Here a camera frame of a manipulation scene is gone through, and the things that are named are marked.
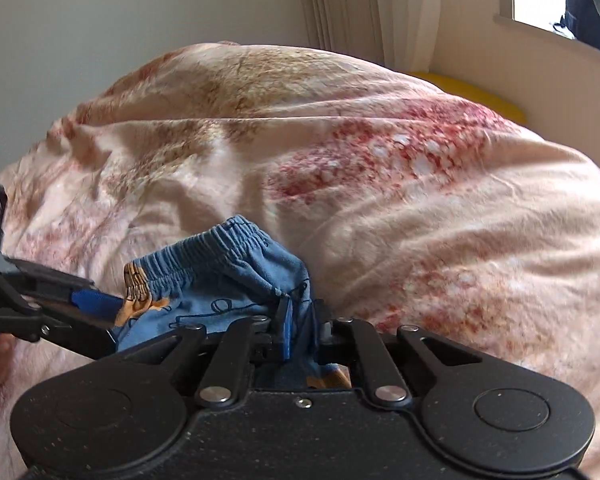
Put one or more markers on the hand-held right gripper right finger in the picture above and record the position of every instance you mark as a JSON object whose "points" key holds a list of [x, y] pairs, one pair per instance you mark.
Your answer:
{"points": [[342, 335]]}

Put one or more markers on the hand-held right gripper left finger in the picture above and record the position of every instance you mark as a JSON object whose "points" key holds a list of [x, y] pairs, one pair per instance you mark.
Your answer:
{"points": [[285, 332]]}

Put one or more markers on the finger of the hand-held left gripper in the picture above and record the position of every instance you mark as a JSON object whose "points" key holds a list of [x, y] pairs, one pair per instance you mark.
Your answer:
{"points": [[95, 302], [70, 332]]}

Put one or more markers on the blue patterned pants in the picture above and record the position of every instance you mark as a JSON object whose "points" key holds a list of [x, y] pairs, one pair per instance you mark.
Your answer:
{"points": [[220, 280]]}

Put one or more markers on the pink floral blanket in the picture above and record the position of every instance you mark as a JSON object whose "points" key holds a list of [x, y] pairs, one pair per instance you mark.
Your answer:
{"points": [[380, 185]]}

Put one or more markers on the yellow cushion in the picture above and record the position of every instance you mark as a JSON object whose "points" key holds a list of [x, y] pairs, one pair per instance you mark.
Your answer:
{"points": [[480, 92]]}

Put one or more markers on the beige pleated curtain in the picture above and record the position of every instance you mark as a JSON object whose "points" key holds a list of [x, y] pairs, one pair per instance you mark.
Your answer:
{"points": [[342, 5]]}

